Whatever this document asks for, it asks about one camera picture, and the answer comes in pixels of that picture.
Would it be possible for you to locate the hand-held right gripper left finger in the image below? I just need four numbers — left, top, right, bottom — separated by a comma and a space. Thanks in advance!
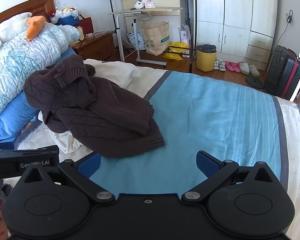
22, 152, 116, 204

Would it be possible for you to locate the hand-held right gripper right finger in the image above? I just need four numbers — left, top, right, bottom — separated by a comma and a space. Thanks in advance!
181, 151, 278, 204

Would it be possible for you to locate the brown knit sweater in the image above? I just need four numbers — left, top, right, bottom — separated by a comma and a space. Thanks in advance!
23, 54, 165, 158

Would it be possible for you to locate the blue pillow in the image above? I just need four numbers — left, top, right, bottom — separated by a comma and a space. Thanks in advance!
0, 46, 77, 143

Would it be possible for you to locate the black weight plate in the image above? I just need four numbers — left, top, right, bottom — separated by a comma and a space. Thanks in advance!
245, 76, 265, 89

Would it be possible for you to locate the white fleece garment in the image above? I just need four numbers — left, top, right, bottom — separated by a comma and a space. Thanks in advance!
49, 59, 141, 155

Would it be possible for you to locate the light blue quilt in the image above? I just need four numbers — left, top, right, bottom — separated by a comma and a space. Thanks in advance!
0, 22, 82, 127

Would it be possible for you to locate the beige slipper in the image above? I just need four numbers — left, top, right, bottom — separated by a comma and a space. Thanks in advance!
248, 65, 261, 78
239, 62, 251, 75

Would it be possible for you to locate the yellow trash bin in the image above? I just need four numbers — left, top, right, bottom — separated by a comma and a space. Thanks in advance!
196, 44, 218, 72

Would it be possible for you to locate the yellow plastic bag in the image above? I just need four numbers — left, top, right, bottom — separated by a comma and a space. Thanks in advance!
162, 42, 191, 61

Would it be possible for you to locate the wooden nightstand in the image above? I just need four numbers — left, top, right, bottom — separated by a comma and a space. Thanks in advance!
71, 31, 116, 62

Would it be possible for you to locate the white plastic package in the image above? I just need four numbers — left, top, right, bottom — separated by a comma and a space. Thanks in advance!
178, 23, 192, 55

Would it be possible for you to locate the blue white plastic bag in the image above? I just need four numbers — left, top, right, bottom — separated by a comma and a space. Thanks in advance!
126, 30, 147, 51

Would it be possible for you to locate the brown paper bag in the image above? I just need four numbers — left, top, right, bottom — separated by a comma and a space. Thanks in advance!
142, 21, 171, 56

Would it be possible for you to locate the red bag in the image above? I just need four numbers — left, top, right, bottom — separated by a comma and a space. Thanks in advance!
77, 17, 93, 34

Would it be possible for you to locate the white wardrobe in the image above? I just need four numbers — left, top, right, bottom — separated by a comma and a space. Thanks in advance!
193, 0, 278, 72

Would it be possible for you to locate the black stand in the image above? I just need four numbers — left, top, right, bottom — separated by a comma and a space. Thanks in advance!
178, 0, 198, 73

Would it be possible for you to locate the wooden headboard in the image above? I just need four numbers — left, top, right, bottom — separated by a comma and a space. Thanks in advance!
0, 0, 56, 32

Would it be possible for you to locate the rolling side table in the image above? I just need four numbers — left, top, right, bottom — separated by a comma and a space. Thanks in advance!
108, 6, 184, 68

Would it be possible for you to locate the small white cow plush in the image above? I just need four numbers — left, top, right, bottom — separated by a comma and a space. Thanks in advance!
133, 0, 152, 10

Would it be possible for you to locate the black suitcase with red strap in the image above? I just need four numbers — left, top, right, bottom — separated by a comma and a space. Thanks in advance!
264, 45, 300, 101

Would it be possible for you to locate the black wall cable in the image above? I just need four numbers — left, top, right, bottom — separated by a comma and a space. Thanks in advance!
266, 10, 294, 72

